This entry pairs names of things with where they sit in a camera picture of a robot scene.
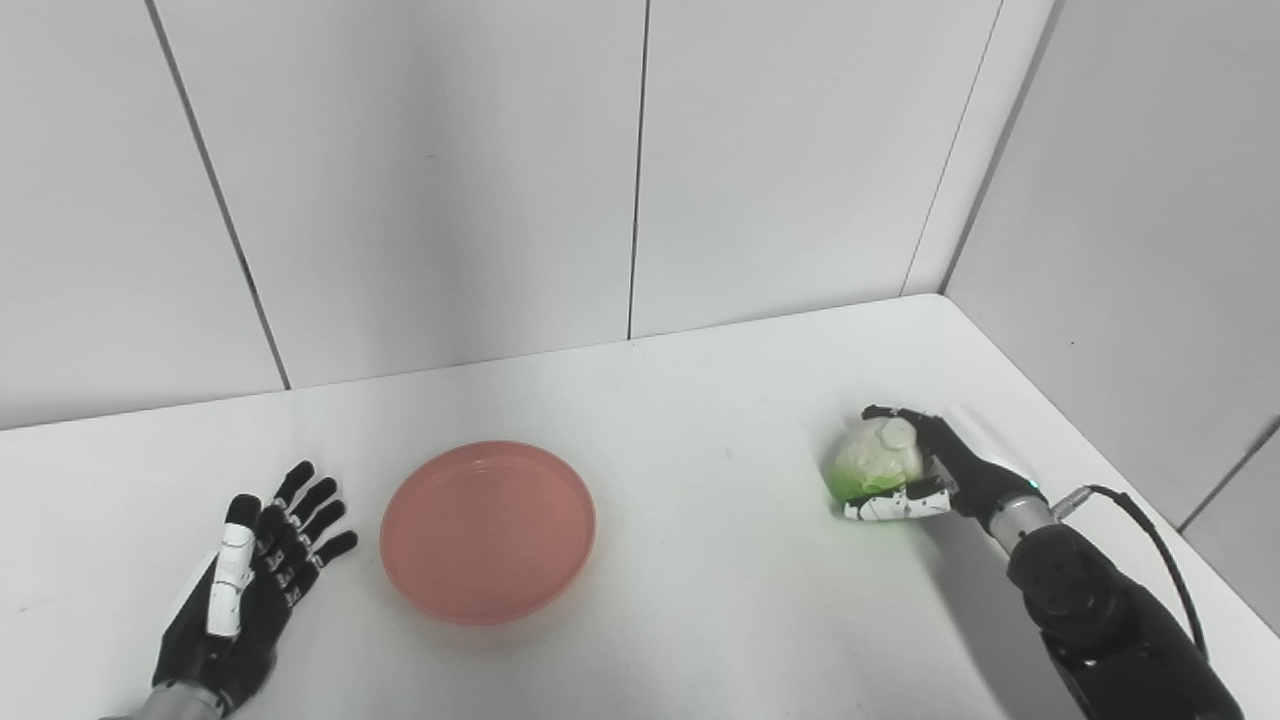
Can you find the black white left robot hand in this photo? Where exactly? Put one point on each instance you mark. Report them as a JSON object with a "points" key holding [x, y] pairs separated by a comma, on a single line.
{"points": [[240, 620]]}

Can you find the green white toy cabbage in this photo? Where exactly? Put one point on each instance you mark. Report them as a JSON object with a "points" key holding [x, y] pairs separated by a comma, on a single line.
{"points": [[875, 460]]}

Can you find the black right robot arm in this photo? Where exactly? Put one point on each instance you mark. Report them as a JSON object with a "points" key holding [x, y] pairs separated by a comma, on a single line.
{"points": [[1110, 620]]}

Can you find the pink round plate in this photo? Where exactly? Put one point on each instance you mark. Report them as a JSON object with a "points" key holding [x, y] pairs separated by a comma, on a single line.
{"points": [[488, 533]]}

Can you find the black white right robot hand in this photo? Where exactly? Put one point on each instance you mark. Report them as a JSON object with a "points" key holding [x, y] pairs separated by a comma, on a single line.
{"points": [[975, 470]]}

